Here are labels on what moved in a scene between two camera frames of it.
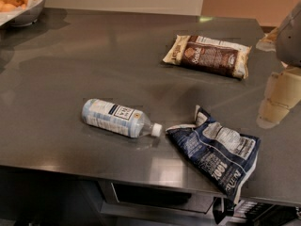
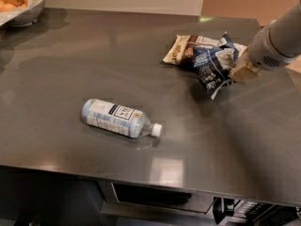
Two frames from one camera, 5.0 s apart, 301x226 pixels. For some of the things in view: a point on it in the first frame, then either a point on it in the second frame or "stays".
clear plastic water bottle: [119, 119] stays
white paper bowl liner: [6, 16] stays
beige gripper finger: [269, 41] to [244, 55]
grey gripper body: [290, 38] to [262, 51]
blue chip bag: [227, 156] to [216, 63]
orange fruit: [7, 8] stays
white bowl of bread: [25, 16] stays
